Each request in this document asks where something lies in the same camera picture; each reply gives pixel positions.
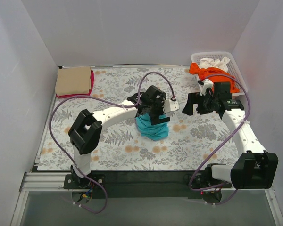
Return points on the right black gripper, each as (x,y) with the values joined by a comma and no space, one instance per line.
(198,106)

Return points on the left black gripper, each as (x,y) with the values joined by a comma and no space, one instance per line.
(159,118)

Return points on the turquoise t shirt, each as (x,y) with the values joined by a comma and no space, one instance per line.
(152,132)

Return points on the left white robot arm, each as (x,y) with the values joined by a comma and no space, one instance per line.
(87,128)

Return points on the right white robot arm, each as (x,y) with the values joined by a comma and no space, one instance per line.
(255,167)

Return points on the orange t shirt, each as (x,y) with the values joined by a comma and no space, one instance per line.
(204,73)

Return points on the white t shirt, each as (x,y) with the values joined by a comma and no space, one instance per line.
(209,62)

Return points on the floral table mat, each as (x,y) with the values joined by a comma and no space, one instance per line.
(191,139)

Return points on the white plastic basket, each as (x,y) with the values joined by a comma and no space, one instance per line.
(233,68)

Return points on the folded magenta t shirt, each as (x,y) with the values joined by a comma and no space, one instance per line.
(86,94)

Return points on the folded tan t shirt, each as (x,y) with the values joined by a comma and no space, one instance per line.
(73,81)

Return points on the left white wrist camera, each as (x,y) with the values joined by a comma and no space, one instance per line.
(170,105)

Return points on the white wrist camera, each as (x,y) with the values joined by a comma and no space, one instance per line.
(170,105)
(204,85)

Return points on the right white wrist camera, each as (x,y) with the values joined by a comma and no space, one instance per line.
(204,85)

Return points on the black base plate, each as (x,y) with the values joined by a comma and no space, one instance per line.
(164,190)

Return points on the aluminium frame rail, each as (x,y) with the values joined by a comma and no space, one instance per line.
(62,180)

